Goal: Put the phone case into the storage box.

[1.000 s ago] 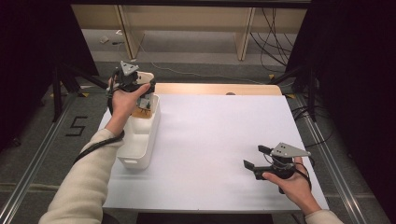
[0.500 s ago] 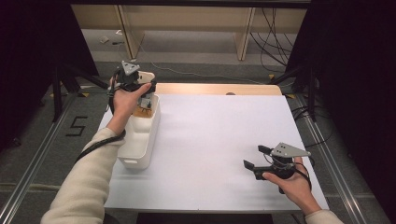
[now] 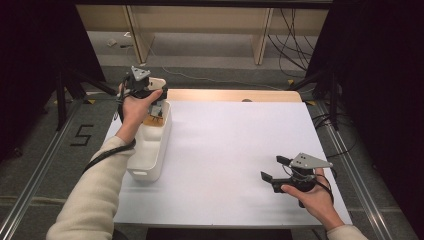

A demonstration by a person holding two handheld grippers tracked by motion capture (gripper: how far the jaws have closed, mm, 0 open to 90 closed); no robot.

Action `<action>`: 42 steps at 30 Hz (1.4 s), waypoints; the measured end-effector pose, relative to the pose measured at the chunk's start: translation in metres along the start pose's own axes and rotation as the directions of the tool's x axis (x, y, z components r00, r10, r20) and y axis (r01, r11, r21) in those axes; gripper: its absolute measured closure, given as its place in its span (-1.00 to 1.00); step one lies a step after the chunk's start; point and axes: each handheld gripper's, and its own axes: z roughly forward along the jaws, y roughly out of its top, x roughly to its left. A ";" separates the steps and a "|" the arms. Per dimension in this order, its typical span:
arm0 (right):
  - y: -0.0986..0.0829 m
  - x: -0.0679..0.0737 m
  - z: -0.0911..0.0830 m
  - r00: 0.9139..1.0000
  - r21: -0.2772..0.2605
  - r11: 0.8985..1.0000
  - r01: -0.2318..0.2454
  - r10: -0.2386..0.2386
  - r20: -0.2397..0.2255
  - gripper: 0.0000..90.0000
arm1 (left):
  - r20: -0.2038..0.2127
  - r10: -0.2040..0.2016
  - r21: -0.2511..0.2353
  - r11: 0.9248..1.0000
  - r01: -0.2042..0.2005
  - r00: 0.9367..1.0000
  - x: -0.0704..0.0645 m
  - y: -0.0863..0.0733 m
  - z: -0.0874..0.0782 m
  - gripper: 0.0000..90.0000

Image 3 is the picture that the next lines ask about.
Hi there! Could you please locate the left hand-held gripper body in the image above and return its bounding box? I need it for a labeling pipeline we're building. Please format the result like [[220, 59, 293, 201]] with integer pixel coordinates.
[[120, 65, 155, 100]]

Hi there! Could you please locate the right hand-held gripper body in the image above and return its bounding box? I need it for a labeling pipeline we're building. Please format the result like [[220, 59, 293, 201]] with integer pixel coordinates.
[[271, 152, 334, 194]]

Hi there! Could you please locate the beige painted phone case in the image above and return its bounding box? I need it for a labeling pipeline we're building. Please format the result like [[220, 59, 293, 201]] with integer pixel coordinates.
[[143, 77, 168, 128]]

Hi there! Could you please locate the white plastic bin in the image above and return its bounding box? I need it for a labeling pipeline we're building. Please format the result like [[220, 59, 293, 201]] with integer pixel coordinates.
[[126, 99, 173, 183]]

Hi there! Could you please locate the person's left hand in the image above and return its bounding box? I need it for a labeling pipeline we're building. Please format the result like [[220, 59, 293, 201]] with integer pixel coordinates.
[[114, 88, 164, 144]]

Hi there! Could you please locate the person's right hand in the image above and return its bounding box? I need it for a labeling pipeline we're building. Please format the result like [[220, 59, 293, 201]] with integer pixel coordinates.
[[280, 167, 345, 232]]

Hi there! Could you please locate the white table cover sheet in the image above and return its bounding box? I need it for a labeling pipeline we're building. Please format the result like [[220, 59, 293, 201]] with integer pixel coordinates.
[[105, 100, 353, 229]]

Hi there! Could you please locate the black tripod stand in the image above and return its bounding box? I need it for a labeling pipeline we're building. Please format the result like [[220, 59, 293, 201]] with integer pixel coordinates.
[[287, 68, 342, 132], [54, 66, 118, 132]]

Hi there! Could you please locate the black curtain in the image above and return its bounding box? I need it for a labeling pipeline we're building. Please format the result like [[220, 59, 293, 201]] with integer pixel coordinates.
[[0, 0, 107, 163], [305, 0, 424, 240]]

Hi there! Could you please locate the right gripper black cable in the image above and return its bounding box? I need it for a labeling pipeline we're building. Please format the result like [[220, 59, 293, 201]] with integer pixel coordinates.
[[313, 166, 338, 205]]

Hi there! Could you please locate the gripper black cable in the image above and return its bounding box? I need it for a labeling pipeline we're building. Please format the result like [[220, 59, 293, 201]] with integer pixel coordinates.
[[313, 166, 338, 205], [81, 74, 138, 174]]

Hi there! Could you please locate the black looped floor cable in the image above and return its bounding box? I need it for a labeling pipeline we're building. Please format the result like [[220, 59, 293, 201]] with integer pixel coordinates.
[[313, 112, 358, 160]]

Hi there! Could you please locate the aluminium floor rail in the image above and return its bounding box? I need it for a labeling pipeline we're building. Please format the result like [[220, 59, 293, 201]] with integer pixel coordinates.
[[315, 99, 395, 240], [0, 99, 85, 240]]

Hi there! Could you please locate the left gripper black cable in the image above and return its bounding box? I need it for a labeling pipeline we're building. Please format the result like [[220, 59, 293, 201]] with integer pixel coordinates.
[[81, 74, 138, 174]]

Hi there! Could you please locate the black floor cables bundle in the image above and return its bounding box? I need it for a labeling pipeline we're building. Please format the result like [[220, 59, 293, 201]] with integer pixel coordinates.
[[267, 8, 317, 80]]

